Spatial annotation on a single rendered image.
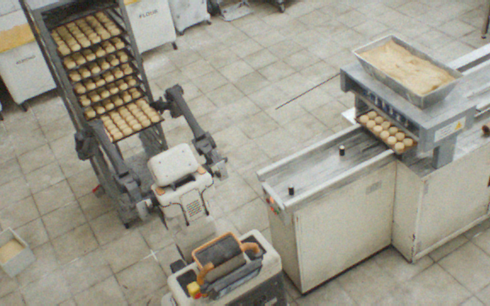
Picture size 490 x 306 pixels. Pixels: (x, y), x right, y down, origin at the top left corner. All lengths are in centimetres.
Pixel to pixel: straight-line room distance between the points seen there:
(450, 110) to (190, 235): 148
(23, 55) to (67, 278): 239
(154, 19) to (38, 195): 221
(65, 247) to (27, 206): 64
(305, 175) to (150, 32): 326
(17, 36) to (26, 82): 44
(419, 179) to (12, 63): 394
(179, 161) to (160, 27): 344
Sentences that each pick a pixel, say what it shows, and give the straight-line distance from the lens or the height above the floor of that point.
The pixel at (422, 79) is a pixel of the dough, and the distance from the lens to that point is 292.
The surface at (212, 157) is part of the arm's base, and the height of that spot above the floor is 117.
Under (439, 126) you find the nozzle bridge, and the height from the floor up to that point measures 116.
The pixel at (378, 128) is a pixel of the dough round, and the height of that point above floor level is 92.
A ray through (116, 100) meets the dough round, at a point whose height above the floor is 106.
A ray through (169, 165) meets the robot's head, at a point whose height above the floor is 129.
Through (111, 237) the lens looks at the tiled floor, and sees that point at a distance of 415.
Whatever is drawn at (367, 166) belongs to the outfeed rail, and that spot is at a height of 89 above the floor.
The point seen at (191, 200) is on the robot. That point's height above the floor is 110.
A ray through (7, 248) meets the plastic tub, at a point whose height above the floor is 6.
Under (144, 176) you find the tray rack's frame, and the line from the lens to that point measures 429.
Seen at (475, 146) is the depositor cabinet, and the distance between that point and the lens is 326.
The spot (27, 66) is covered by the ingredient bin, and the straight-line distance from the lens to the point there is 561.
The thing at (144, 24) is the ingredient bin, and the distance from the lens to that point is 580.
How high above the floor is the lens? 296
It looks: 41 degrees down
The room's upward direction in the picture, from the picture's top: 10 degrees counter-clockwise
